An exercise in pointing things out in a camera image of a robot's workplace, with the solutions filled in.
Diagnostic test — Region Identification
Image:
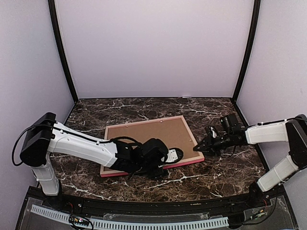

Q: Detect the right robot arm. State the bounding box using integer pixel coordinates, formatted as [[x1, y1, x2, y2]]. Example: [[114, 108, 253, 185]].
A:
[[193, 114, 307, 208]]

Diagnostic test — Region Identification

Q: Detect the black front rail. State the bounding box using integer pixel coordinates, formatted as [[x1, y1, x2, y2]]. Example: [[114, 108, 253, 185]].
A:
[[28, 191, 279, 219]]

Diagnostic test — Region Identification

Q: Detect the black corner post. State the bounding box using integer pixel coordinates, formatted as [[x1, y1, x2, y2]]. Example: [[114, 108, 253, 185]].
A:
[[232, 0, 261, 104], [47, 0, 79, 103]]

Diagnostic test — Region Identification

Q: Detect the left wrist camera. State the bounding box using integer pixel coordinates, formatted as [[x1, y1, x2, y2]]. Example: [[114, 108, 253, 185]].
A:
[[162, 148, 184, 164]]

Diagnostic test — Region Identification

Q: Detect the right black corner post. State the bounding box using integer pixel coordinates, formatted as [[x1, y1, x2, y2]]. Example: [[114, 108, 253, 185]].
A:
[[232, 0, 261, 104]]

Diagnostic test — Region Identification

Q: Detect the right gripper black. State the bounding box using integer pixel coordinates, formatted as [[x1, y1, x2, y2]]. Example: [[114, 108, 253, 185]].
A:
[[194, 132, 233, 156]]

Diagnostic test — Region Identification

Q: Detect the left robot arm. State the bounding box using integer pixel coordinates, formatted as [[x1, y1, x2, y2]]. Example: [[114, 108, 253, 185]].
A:
[[17, 112, 169, 209]]

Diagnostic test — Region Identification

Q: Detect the pink wooden picture frame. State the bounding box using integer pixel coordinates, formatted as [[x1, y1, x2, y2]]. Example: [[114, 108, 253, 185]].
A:
[[100, 115, 205, 178]]

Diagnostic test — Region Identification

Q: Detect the white slotted cable duct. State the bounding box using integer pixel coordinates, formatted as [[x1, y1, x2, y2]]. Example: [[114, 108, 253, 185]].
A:
[[31, 205, 229, 230]]

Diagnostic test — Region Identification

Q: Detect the brown cardboard backing board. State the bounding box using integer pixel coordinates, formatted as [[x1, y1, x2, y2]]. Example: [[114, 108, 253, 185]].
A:
[[103, 117, 201, 173]]

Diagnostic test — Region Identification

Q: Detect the left black corner post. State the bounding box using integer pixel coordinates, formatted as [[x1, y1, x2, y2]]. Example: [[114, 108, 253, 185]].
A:
[[47, 0, 79, 103]]

